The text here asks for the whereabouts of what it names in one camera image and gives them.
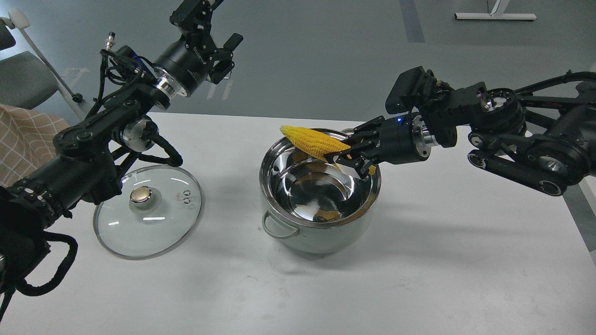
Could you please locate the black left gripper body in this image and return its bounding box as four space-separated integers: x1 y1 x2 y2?
154 34 218 97

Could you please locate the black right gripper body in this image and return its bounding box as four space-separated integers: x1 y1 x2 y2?
360 116 431 165

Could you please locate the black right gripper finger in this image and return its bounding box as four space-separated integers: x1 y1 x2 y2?
342 116 385 146
324 150 377 180

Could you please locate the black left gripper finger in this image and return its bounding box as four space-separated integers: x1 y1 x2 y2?
208 33 244 84
169 0 223 40

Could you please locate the yellow corn cob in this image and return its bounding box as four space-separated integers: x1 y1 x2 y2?
280 125 377 179

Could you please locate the glass pot lid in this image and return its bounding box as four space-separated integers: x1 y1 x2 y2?
93 165 203 260

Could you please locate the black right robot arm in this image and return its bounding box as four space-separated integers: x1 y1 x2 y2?
324 67 596 196

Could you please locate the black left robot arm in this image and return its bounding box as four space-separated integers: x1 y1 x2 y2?
1 0 243 314

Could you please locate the white steel cooking pot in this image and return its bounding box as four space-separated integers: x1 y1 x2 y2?
259 137 381 253

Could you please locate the white desk leg base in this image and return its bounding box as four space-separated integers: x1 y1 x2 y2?
454 0 538 22

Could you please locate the grey office chair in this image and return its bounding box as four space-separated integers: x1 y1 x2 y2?
0 8 87 122

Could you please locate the beige checkered cloth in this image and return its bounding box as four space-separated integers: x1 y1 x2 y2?
0 104 68 188

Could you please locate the grey chair at right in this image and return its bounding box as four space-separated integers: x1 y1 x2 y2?
576 71 596 104

